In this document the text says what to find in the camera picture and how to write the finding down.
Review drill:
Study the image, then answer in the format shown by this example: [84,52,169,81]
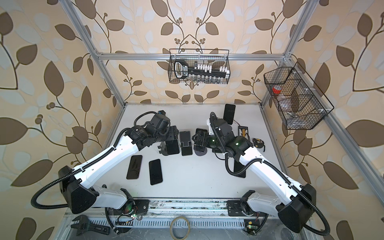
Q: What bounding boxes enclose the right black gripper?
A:
[192,130,225,150]

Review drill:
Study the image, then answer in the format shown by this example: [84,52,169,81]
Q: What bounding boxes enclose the purple edged black phone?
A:
[234,161,246,179]

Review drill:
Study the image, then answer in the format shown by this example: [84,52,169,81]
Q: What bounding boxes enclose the black phone with label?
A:
[165,140,180,155]

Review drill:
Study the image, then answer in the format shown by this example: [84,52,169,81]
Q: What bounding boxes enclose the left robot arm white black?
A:
[31,110,178,214]

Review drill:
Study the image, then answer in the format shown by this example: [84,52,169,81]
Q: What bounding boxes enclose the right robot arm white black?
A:
[192,112,331,236]

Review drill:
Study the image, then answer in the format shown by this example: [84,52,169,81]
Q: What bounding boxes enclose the black centre phone stand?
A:
[180,131,193,156]

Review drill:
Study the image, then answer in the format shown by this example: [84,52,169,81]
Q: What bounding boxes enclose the rear tall black phone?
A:
[223,104,236,125]

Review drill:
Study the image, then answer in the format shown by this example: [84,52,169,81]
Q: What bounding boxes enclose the black charger board yellow plugs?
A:
[238,126,251,141]

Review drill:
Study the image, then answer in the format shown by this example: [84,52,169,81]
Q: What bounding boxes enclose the black yellow tape measure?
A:
[252,138,266,151]

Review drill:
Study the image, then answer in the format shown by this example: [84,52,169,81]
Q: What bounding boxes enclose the red cap bottle in basket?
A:
[272,85,282,96]

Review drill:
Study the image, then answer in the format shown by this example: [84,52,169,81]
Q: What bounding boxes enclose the grey tape roll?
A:
[275,228,301,240]

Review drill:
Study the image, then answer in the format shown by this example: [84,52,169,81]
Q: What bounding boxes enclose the black adjustable wrench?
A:
[71,215,110,236]

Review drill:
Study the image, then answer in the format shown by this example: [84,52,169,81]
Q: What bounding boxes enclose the wire basket on back wall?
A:
[168,48,231,85]

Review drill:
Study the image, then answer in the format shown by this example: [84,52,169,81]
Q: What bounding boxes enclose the wire basket on wall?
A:
[264,63,334,130]
[168,48,231,85]

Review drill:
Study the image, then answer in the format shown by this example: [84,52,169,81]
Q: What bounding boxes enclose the tape ring roll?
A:
[169,215,191,240]

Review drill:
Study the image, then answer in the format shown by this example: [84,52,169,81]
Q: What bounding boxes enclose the wire basket on right wall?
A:
[264,63,334,130]

